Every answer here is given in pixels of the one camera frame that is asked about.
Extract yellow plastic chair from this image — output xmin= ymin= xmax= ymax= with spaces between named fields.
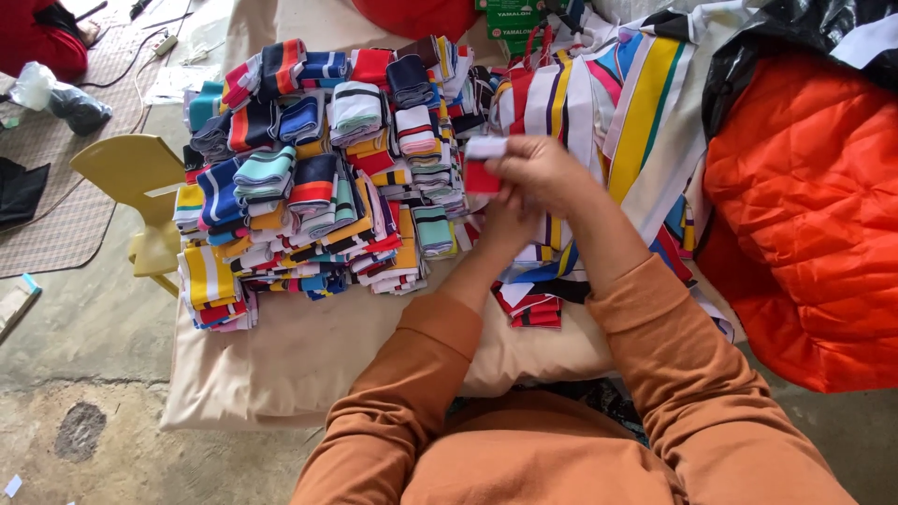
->
xmin=69 ymin=133 xmax=188 ymax=298

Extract checked floor mat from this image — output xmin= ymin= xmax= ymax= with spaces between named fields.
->
xmin=0 ymin=20 xmax=192 ymax=279

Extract black cable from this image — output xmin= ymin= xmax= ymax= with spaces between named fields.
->
xmin=76 ymin=27 xmax=169 ymax=90

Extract pile of folded striped fabrics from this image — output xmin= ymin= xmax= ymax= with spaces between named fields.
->
xmin=172 ymin=35 xmax=493 ymax=332

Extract flat cardboard box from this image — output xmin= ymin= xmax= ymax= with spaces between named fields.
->
xmin=0 ymin=273 xmax=43 ymax=345

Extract red and white fabric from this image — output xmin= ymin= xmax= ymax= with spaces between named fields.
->
xmin=463 ymin=135 xmax=509 ymax=196

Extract beige table cloth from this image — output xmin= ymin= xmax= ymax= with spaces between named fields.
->
xmin=160 ymin=0 xmax=746 ymax=432

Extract heap of loose striped strips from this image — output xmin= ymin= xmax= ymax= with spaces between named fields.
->
xmin=490 ymin=27 xmax=746 ymax=343

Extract clear and black plastic bag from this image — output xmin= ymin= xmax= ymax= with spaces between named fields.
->
xmin=10 ymin=61 xmax=114 ymax=137

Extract person's right hand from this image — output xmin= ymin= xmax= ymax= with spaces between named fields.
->
xmin=483 ymin=135 xmax=608 ymax=220

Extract green cartons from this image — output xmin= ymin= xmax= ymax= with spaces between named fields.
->
xmin=475 ymin=0 xmax=571 ymax=58

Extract white cloth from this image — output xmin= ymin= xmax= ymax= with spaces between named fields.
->
xmin=830 ymin=13 xmax=898 ymax=71

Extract black cloth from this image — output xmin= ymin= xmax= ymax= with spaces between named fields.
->
xmin=0 ymin=157 xmax=51 ymax=230

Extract person's left hand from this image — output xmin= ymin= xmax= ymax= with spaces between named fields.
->
xmin=481 ymin=191 xmax=550 ymax=262

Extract red round object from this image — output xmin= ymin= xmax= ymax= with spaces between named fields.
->
xmin=351 ymin=0 xmax=482 ymax=43

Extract orange quilted fabric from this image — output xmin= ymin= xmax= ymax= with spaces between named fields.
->
xmin=696 ymin=52 xmax=898 ymax=395

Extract white paper sheet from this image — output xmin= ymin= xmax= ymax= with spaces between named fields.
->
xmin=144 ymin=64 xmax=223 ymax=107

